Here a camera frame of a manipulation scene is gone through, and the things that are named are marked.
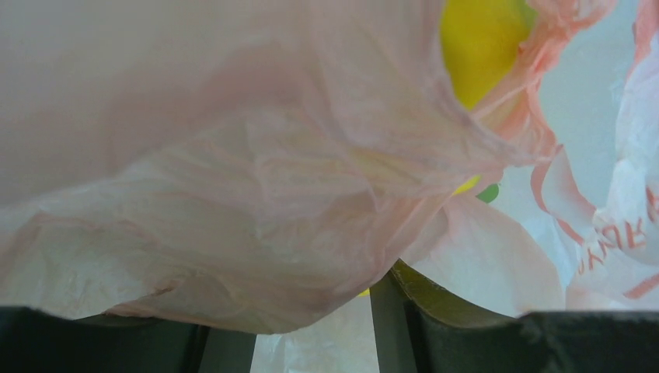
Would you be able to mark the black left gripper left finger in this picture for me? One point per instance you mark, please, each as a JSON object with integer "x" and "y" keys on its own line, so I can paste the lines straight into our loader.
{"x": 33, "y": 341}

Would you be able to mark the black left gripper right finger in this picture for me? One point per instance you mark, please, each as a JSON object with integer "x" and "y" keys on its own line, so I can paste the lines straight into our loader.
{"x": 422, "y": 327}

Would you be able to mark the pink plastic bag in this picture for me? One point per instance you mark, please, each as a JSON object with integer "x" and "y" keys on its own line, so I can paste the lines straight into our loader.
{"x": 256, "y": 165}

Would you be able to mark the yellow fake banana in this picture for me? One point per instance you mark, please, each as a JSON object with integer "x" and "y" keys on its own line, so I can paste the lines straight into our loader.
{"x": 480, "y": 40}

